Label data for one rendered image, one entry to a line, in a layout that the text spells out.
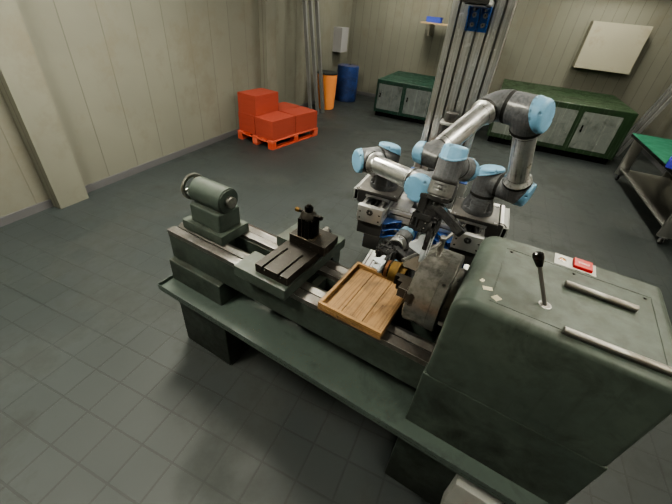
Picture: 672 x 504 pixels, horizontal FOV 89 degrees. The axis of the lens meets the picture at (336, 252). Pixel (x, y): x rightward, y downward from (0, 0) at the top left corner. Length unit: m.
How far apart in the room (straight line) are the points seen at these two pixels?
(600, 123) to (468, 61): 6.08
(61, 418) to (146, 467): 0.59
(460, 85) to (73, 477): 2.62
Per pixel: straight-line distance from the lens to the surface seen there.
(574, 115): 7.71
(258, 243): 1.91
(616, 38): 9.50
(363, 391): 1.67
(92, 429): 2.43
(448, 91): 1.89
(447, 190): 1.07
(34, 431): 2.57
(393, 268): 1.38
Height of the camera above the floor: 1.94
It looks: 36 degrees down
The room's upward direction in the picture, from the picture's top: 6 degrees clockwise
